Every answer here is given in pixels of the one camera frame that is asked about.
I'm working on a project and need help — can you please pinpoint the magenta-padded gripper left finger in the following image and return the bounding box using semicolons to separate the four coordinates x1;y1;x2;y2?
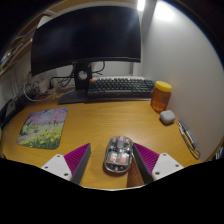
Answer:
40;143;92;186

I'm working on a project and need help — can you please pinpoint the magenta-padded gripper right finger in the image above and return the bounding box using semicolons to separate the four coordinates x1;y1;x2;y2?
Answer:
132;142;185;185

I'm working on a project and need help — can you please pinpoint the transparent computer mouse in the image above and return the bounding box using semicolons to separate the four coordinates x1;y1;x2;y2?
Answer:
103;135;134;174

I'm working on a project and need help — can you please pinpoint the floral print mouse pad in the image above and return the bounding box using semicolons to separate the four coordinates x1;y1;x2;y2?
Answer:
17;106;69;151

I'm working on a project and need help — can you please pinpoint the small grey earbuds case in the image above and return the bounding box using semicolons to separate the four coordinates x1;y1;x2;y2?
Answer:
159;109;176;125

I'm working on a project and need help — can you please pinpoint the orange jar with yellow lid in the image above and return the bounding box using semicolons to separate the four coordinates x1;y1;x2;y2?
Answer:
150;80;173;113

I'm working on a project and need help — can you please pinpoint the black desktop stand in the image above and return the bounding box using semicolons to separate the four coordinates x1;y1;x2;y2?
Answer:
0;94;28;129

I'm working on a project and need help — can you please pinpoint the silver mini computer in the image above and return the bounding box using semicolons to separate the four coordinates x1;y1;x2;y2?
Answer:
4;98;18;118

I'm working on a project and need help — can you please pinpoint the white power strip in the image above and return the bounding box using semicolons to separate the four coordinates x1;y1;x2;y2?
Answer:
38;78;61;95

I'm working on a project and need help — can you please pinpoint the dark mechanical keyboard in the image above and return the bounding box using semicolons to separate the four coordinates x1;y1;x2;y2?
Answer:
87;76;156;101

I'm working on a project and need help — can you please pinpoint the black computer monitor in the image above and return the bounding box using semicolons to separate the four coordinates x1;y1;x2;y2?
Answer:
30;5;142;105

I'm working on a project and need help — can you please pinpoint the white tube lamp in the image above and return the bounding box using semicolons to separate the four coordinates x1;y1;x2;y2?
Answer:
136;0;147;12

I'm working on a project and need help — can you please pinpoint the pen with lanyard cord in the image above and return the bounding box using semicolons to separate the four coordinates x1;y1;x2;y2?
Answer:
177;119;202;160

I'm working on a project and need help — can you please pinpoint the white cable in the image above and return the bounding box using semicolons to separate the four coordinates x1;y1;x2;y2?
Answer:
23;79;62;103

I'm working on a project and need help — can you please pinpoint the black cable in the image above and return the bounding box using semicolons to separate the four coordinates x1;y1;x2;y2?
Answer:
49;61;106;88

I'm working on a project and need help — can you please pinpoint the wooden wall shelf unit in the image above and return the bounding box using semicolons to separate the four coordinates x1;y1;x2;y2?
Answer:
0;9;58;76

